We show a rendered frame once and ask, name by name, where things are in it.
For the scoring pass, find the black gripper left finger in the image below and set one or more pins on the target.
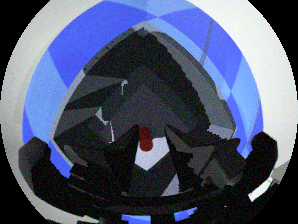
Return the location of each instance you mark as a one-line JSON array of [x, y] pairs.
[[116, 159]]

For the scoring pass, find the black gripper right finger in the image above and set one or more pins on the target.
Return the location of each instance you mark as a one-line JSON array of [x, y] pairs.
[[191, 156]]

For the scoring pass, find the red peg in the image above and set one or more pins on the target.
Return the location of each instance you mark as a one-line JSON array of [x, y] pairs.
[[145, 140]]

